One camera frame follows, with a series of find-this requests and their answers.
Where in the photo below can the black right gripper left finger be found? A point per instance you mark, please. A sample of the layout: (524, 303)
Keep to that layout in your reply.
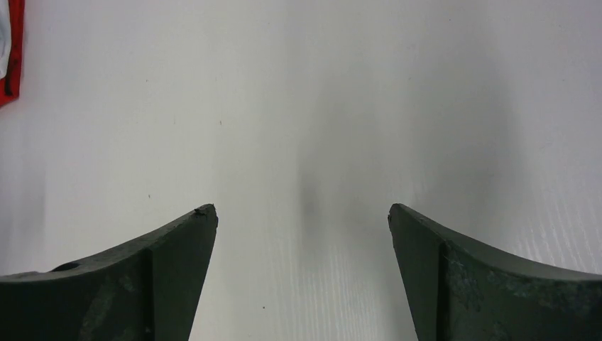
(147, 288)

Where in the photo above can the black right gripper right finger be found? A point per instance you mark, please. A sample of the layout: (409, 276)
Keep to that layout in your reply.
(459, 288)

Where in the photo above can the red folded t-shirt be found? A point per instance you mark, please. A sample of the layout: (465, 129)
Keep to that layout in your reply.
(10, 85)

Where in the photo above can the white folded t-shirt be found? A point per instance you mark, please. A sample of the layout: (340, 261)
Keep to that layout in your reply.
(5, 36)

